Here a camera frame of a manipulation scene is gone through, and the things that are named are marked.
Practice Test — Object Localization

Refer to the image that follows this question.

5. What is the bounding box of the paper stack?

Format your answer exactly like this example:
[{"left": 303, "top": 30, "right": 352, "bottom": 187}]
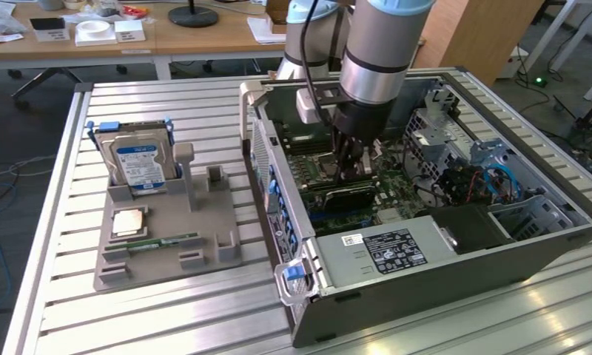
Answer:
[{"left": 246, "top": 14, "right": 288, "bottom": 46}]

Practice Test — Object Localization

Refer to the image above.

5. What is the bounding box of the white box with red button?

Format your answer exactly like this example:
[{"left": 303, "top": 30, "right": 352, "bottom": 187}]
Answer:
[{"left": 498, "top": 46, "right": 530, "bottom": 81}]

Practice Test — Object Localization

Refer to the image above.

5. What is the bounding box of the wooden desk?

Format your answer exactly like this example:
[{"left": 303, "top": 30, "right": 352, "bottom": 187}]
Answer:
[{"left": 0, "top": 0, "right": 291, "bottom": 81}]

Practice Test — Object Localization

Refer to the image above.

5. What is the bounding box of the white floor cable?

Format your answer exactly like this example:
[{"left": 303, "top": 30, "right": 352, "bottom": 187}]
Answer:
[{"left": 0, "top": 155, "right": 55, "bottom": 178}]

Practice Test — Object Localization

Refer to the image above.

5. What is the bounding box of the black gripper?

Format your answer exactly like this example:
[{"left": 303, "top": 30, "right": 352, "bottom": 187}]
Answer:
[{"left": 332, "top": 98, "right": 395, "bottom": 148}]

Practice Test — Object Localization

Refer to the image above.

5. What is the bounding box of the white box with black lid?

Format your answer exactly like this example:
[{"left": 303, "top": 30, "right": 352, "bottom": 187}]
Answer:
[{"left": 31, "top": 17, "right": 72, "bottom": 43}]

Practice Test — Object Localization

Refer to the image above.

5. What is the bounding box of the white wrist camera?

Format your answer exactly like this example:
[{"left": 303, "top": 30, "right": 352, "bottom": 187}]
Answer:
[{"left": 295, "top": 88, "right": 328, "bottom": 125}]

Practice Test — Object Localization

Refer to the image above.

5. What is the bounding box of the metal disk bay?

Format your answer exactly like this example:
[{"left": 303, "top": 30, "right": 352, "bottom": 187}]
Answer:
[{"left": 488, "top": 194, "right": 576, "bottom": 241}]

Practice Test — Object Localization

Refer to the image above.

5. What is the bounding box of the wooden cabinet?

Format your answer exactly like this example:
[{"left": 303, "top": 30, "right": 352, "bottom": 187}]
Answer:
[{"left": 412, "top": 0, "right": 544, "bottom": 87}]

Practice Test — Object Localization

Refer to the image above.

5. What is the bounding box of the blue data wire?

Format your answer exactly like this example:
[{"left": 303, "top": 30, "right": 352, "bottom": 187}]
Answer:
[{"left": 486, "top": 162, "right": 524, "bottom": 203}]

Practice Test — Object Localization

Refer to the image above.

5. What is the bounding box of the grey parts rack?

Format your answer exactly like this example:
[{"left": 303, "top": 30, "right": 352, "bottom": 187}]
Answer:
[{"left": 93, "top": 142, "right": 243, "bottom": 293}]

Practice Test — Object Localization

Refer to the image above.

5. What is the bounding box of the white labelled box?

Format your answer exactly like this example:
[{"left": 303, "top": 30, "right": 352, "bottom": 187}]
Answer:
[{"left": 113, "top": 19, "right": 147, "bottom": 44}]

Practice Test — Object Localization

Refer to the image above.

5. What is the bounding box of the silver CPU chip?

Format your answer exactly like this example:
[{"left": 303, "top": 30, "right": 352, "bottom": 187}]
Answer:
[{"left": 112, "top": 209, "right": 147, "bottom": 236}]

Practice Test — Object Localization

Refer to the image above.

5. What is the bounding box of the open black PC case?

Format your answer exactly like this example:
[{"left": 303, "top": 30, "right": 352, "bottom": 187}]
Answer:
[{"left": 239, "top": 70, "right": 592, "bottom": 348}]

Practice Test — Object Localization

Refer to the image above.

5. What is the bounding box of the black air shroud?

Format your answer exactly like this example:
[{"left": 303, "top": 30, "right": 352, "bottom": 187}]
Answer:
[{"left": 427, "top": 203, "right": 518, "bottom": 256}]

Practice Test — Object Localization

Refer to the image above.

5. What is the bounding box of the perforated metal drive cage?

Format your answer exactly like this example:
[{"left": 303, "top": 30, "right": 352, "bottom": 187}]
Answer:
[{"left": 403, "top": 88, "right": 475, "bottom": 163}]

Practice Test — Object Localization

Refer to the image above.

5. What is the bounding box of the CPU socket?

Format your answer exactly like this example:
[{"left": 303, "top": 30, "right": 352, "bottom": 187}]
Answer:
[{"left": 315, "top": 151, "right": 342, "bottom": 179}]

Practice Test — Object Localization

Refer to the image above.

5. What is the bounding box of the white desk frame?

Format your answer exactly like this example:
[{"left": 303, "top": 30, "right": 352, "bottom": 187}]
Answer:
[{"left": 520, "top": 0, "right": 592, "bottom": 101}]

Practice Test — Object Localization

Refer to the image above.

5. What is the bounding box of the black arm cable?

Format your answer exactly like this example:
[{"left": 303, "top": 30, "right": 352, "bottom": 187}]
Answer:
[{"left": 300, "top": 0, "right": 330, "bottom": 125}]

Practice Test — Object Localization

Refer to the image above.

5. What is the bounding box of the white tape roll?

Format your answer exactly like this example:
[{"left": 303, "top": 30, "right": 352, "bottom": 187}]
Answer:
[{"left": 77, "top": 20, "right": 108, "bottom": 36}]

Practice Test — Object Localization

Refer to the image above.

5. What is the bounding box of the black lamp base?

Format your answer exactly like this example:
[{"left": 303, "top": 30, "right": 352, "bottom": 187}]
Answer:
[{"left": 167, "top": 0, "right": 220, "bottom": 29}]

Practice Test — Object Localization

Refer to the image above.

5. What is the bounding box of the graphics card with black fan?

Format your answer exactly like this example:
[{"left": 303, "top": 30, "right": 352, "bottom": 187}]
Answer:
[{"left": 322, "top": 186, "right": 378, "bottom": 212}]

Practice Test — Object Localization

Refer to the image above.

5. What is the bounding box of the green motherboard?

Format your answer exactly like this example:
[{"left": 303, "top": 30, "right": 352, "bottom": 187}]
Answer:
[{"left": 275, "top": 125, "right": 428, "bottom": 236}]

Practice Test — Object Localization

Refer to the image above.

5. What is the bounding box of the flat white box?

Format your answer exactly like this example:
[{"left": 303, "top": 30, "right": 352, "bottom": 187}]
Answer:
[{"left": 73, "top": 27, "right": 120, "bottom": 47}]

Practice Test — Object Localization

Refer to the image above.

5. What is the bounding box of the metal socket cover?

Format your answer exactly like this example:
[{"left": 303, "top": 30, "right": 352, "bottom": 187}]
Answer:
[{"left": 359, "top": 142, "right": 384, "bottom": 175}]

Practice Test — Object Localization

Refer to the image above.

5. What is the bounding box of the hard disk in blue caddy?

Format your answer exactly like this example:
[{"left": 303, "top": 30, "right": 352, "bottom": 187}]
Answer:
[{"left": 85, "top": 118, "right": 175, "bottom": 194}]

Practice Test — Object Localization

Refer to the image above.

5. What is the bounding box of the grey power supply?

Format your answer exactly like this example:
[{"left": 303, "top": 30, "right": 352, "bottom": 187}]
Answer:
[{"left": 303, "top": 216, "right": 458, "bottom": 289}]

